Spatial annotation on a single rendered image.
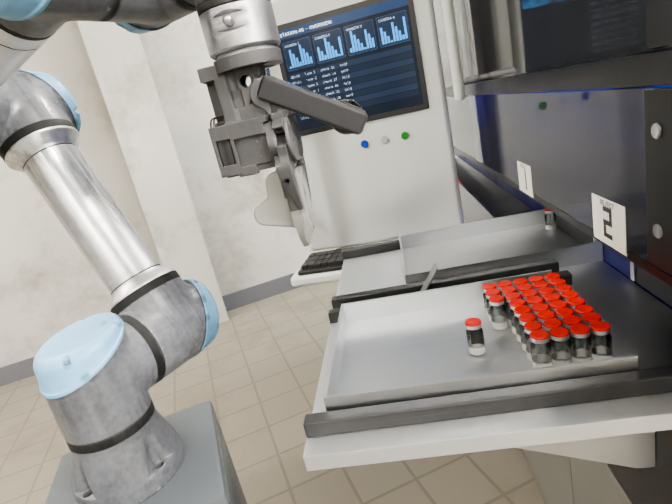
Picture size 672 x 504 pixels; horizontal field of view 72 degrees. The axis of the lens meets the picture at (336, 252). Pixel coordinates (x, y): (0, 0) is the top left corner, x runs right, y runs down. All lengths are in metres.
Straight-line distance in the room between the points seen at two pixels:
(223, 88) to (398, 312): 0.46
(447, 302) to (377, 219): 0.71
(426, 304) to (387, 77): 0.78
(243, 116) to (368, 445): 0.37
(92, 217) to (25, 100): 0.20
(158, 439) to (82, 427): 0.10
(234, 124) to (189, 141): 2.85
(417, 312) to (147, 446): 0.45
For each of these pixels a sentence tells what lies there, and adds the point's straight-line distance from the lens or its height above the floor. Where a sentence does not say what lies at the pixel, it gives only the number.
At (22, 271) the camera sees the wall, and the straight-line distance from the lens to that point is 3.56.
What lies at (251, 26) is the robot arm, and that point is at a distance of 0.50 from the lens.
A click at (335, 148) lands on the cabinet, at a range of 1.42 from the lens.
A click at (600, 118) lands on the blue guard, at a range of 0.65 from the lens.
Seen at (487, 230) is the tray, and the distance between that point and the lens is 1.12.
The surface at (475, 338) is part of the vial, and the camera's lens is 0.63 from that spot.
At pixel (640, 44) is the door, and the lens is 0.58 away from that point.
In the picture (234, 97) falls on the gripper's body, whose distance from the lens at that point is 0.52.
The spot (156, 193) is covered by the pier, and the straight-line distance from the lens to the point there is 3.15.
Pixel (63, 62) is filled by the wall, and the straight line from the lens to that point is 3.43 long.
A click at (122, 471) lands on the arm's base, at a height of 0.84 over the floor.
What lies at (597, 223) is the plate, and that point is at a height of 1.01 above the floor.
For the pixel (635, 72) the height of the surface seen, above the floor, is 1.19.
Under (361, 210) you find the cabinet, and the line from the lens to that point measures 1.44.
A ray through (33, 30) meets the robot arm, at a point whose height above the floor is 1.35.
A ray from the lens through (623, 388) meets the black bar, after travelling 0.58.
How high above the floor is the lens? 1.22
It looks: 17 degrees down
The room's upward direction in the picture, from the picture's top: 13 degrees counter-clockwise
